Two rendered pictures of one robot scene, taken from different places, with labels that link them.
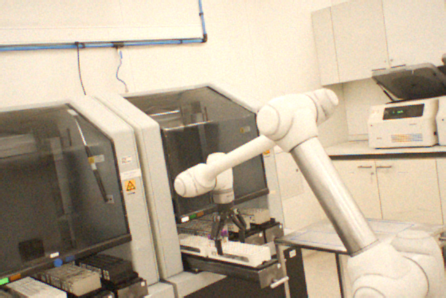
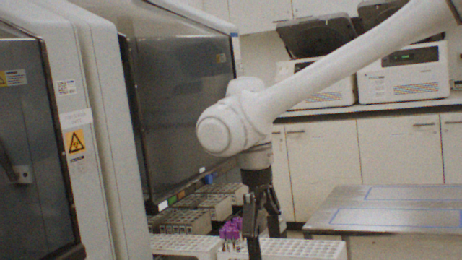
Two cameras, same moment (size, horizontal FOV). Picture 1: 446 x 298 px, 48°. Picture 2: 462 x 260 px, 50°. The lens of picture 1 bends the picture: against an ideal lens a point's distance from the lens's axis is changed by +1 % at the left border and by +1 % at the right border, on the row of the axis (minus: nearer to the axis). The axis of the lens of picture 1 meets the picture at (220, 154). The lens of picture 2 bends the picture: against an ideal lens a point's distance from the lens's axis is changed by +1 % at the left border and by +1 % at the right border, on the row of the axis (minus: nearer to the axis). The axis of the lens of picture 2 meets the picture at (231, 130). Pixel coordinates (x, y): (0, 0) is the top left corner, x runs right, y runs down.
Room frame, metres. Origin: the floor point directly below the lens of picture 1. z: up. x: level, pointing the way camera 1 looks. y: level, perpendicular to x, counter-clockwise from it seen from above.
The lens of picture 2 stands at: (1.09, 0.53, 1.32)
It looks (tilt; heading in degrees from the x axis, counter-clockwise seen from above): 8 degrees down; 336
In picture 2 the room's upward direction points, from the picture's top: 7 degrees counter-clockwise
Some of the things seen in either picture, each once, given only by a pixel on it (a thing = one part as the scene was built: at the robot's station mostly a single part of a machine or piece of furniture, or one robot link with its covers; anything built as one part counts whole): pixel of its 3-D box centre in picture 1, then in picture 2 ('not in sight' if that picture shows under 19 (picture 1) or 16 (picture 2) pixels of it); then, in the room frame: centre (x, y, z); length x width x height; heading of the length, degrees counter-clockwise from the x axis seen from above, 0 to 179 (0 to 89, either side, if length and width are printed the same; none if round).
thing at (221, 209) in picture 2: (240, 225); (221, 209); (2.51, -0.04, 0.85); 0.12 x 0.02 x 0.06; 130
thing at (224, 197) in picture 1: (223, 195); (254, 155); (2.11, 0.02, 1.09); 0.09 x 0.09 x 0.06
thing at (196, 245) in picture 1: (193, 245); (169, 252); (2.33, 0.20, 0.83); 0.30 x 0.10 x 0.06; 40
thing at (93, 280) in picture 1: (86, 284); not in sight; (1.96, 0.61, 0.85); 0.12 x 0.02 x 0.06; 131
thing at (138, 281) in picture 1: (96, 279); not in sight; (2.23, 0.65, 0.78); 0.73 x 0.14 x 0.09; 40
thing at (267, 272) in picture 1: (219, 261); not in sight; (2.19, 0.08, 0.78); 0.73 x 0.14 x 0.09; 40
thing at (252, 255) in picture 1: (237, 253); (281, 258); (2.08, -0.01, 0.83); 0.30 x 0.10 x 0.06; 40
